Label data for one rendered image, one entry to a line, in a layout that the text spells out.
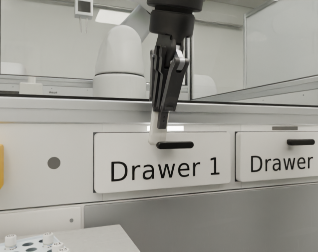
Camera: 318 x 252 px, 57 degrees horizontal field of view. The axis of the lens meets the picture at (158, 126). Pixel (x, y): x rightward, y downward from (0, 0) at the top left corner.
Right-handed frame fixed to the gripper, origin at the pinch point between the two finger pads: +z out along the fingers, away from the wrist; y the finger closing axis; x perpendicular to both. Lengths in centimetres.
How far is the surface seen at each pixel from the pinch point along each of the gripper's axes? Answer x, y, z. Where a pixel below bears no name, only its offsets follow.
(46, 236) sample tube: -19.6, 17.5, 7.7
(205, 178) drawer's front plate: 11.4, 1.5, 10.9
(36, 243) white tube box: -20.8, 16.2, 9.5
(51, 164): -18.8, -1.4, 7.6
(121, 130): -6.2, -3.6, 2.0
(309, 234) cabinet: 42, 5, 27
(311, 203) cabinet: 43.0, 2.6, 19.6
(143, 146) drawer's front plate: -2.4, -0.9, 4.3
